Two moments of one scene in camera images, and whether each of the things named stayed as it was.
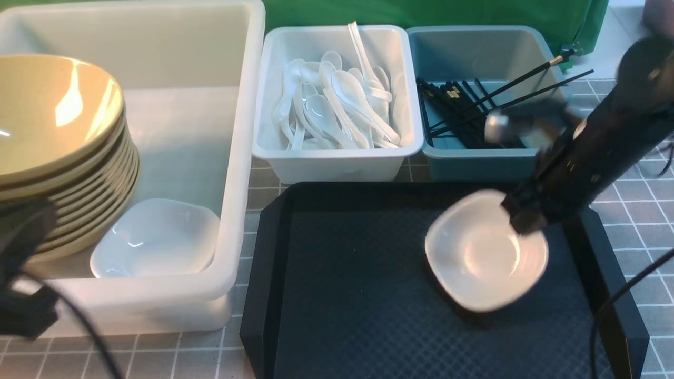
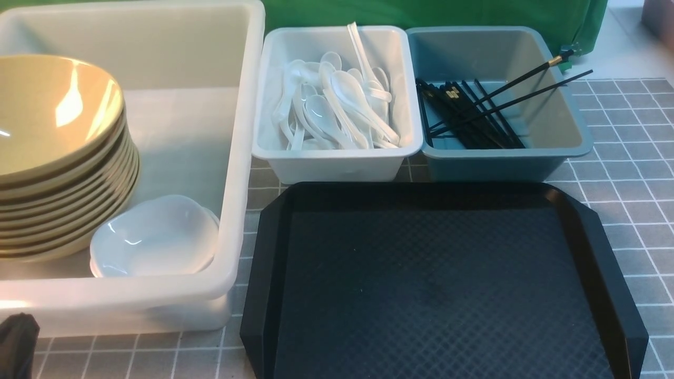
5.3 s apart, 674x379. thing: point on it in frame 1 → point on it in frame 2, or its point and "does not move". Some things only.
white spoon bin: (392, 48) does not move
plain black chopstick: (512, 102) does not move
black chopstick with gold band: (505, 88) does not move
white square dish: (477, 257) → (161, 235)
